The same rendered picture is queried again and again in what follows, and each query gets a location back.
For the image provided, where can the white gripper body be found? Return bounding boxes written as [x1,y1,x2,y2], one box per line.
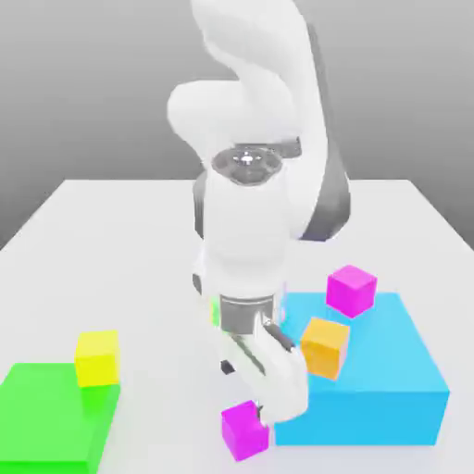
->
[213,325,310,424]

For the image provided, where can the small magenta cube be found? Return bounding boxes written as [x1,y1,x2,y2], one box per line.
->
[325,264,379,319]
[220,399,270,463]

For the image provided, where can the small orange cube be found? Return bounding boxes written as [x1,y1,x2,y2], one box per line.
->
[300,317,351,381]

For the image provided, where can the small yellow cube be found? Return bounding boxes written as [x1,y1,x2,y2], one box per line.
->
[74,330,120,389]

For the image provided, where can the large blue box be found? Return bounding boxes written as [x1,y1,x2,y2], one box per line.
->
[274,292,451,447]

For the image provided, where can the large green box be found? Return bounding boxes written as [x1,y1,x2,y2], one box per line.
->
[0,362,122,474]

